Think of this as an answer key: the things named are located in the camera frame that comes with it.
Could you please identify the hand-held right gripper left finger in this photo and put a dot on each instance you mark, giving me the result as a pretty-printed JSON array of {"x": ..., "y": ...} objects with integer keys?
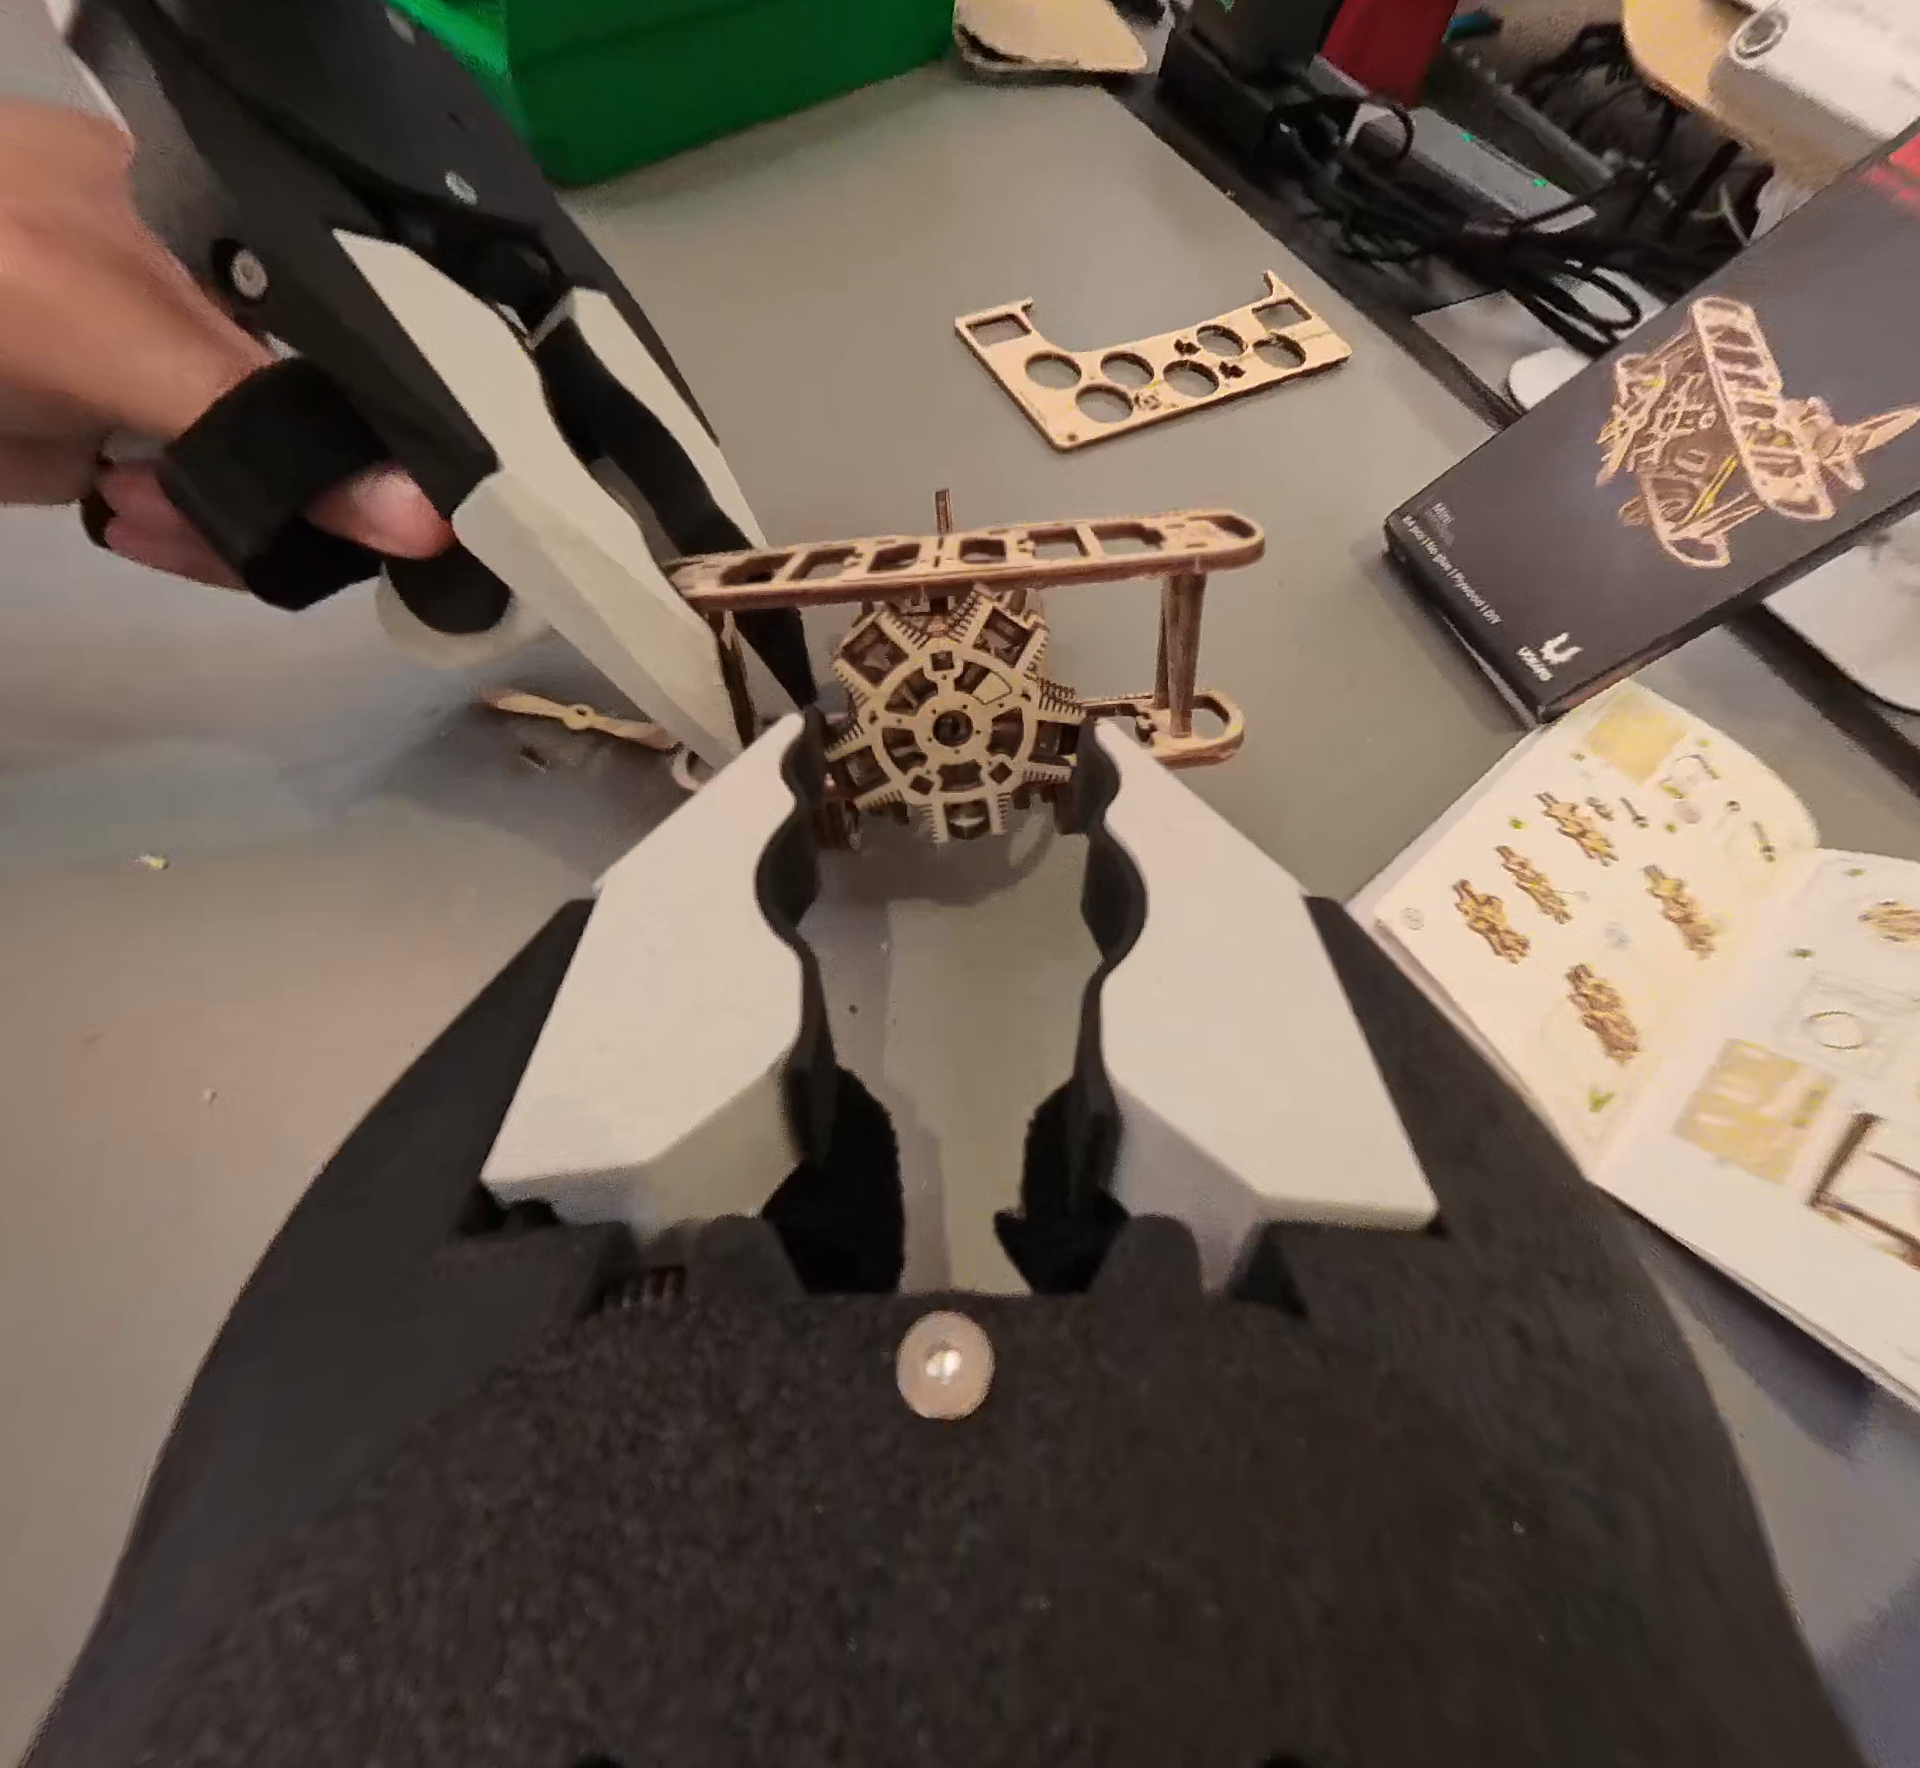
[{"x": 659, "y": 1032}]

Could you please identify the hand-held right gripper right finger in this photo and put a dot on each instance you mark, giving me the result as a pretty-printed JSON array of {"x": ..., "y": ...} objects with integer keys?
[{"x": 1260, "y": 1032}]

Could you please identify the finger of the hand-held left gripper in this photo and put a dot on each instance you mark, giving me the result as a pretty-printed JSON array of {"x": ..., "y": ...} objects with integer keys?
[
  {"x": 570, "y": 524},
  {"x": 659, "y": 432}
]

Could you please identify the wooden radial engine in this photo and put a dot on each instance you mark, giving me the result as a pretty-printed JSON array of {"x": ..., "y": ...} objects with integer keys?
[{"x": 936, "y": 666}]

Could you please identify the wooden biplane model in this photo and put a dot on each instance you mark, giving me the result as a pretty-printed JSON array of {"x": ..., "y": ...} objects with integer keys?
[{"x": 1181, "y": 643}]

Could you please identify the person's left hand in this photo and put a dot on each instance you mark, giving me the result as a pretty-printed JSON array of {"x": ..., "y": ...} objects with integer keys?
[{"x": 89, "y": 298}]

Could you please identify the instruction booklet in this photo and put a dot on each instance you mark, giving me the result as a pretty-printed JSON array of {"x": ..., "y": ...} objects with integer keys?
[{"x": 1649, "y": 1048}]

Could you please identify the black model kit box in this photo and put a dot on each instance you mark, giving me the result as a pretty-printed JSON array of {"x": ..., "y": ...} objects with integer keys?
[{"x": 1500, "y": 569}]

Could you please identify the flat cardboard piece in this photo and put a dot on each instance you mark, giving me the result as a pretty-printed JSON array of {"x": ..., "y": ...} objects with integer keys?
[{"x": 1050, "y": 12}]

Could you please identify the wooden sheet with round holes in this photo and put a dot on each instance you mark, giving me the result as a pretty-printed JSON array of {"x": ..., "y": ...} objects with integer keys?
[{"x": 1328, "y": 331}]

